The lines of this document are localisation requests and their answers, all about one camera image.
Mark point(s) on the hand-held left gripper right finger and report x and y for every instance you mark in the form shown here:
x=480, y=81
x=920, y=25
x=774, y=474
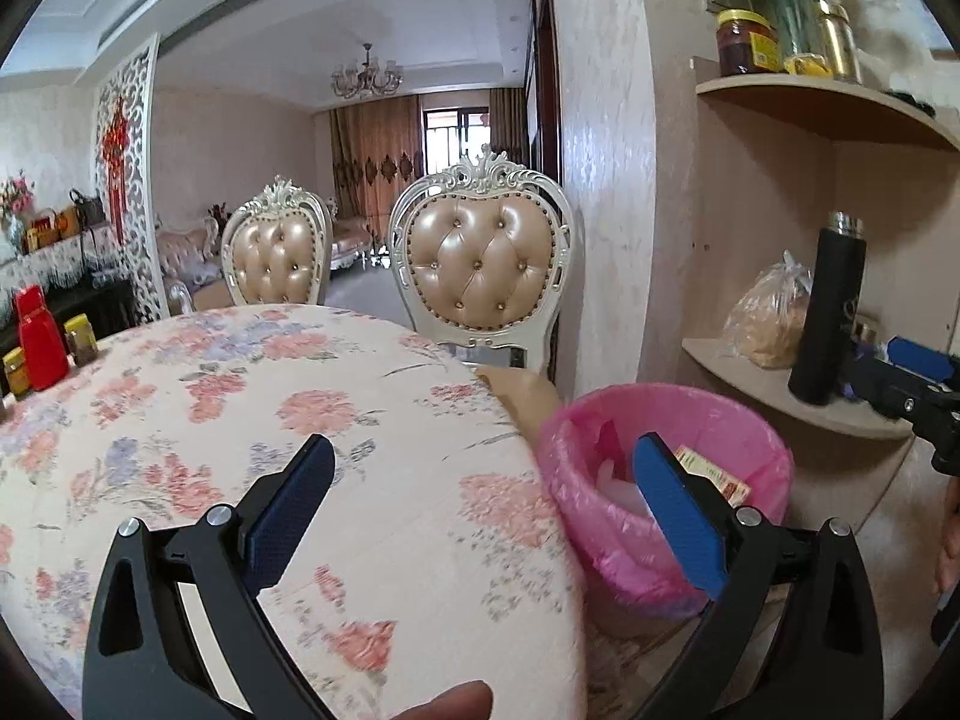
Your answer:
x=679, y=517

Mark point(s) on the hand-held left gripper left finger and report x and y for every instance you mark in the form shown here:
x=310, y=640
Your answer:
x=289, y=517

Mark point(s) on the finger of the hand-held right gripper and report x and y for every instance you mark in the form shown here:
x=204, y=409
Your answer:
x=874, y=382
x=915, y=358

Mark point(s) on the pink lined trash bin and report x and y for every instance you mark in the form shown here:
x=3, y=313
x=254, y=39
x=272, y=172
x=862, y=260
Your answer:
x=577, y=495

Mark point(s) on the beige waste bin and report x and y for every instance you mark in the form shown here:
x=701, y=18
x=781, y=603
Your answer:
x=637, y=619

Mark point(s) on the person's right hand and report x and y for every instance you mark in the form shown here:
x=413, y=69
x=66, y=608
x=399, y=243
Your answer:
x=949, y=532

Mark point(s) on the person's left hand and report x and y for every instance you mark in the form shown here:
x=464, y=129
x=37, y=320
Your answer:
x=442, y=705

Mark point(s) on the black vacuum flask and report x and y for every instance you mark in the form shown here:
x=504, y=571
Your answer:
x=825, y=315

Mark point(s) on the plastic bag of food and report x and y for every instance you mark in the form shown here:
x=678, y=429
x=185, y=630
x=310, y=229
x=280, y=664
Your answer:
x=765, y=322

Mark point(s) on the cream tufted dining chair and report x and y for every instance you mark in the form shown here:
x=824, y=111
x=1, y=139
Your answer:
x=480, y=262
x=277, y=255

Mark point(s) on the yellow lid dark jar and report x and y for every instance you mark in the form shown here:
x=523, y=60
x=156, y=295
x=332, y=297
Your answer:
x=81, y=345

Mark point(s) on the wooden corner shelf unit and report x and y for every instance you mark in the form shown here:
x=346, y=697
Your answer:
x=825, y=101

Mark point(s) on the cream carved sofa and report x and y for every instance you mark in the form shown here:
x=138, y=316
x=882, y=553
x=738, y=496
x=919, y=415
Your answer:
x=191, y=262

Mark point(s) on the dark upright piano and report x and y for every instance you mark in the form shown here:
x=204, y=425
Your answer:
x=75, y=311

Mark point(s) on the red thermos jug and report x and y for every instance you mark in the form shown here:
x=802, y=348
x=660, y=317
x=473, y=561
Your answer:
x=41, y=345

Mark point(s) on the yellow lid sauce jar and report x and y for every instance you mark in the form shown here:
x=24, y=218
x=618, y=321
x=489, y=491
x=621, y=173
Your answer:
x=16, y=375

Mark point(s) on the yellow packet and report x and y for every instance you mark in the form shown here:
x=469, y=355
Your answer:
x=806, y=65

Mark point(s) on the gold metal canister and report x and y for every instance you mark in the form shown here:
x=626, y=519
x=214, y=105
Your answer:
x=838, y=41

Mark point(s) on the white lace piano cover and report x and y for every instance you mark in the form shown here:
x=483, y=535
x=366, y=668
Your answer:
x=52, y=262

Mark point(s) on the red chilli sauce jar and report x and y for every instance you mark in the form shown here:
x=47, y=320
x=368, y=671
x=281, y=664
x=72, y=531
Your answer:
x=746, y=45

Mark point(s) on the black handbag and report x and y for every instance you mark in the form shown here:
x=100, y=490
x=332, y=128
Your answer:
x=88, y=210

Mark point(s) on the brown handbag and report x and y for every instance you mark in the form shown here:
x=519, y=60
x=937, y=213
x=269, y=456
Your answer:
x=70, y=221

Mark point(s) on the brown patterned curtain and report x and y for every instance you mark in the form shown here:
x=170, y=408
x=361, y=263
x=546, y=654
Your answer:
x=371, y=157

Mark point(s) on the glass vase with green stems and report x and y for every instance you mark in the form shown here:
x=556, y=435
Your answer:
x=787, y=7

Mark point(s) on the woven basket bag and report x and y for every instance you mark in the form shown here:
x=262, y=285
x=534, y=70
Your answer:
x=43, y=232

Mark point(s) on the white lattice screen panel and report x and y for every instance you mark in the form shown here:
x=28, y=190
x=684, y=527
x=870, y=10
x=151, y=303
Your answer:
x=146, y=165

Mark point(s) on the blue and white vase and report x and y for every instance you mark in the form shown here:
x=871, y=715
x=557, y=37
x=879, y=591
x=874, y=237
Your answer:
x=15, y=232

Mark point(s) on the red knot hanging ornament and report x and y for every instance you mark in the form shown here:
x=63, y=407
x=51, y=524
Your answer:
x=116, y=150

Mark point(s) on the balcony window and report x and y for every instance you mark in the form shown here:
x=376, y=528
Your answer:
x=454, y=139

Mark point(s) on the pink flower bouquet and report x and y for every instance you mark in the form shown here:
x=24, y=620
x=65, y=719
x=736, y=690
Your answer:
x=16, y=195

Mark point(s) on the plain brown curtain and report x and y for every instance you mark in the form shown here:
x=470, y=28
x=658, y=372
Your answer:
x=510, y=127

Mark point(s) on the brass chandelier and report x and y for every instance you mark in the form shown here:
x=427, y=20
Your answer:
x=367, y=79

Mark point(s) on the dark wooden door frame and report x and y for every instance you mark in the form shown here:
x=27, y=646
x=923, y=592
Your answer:
x=547, y=127

